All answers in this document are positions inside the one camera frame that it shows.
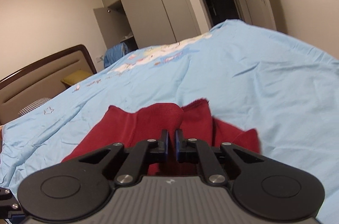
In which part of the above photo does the brown padded headboard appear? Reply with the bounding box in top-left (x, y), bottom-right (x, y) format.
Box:
top-left (1, 45), bottom-right (97, 125)

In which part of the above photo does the wall power socket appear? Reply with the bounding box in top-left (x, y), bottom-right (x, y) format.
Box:
top-left (96, 56), bottom-right (104, 63)

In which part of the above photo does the blue garment on chair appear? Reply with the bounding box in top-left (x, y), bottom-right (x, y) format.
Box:
top-left (103, 42), bottom-right (130, 68)

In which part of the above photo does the checkered pillow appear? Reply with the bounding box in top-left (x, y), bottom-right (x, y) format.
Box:
top-left (18, 98), bottom-right (51, 117)

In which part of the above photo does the dark red long-sleeve shirt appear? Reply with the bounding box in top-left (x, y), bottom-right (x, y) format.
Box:
top-left (64, 99), bottom-right (260, 176)

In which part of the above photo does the mustard yellow pillow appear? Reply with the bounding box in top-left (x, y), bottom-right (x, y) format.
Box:
top-left (61, 69), bottom-right (93, 86)

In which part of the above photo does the light blue cartoon bedsheet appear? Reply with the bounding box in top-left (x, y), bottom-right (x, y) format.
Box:
top-left (1, 20), bottom-right (338, 223)

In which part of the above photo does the grey built-in wardrobe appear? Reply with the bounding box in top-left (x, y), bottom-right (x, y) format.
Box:
top-left (94, 0), bottom-right (200, 48)

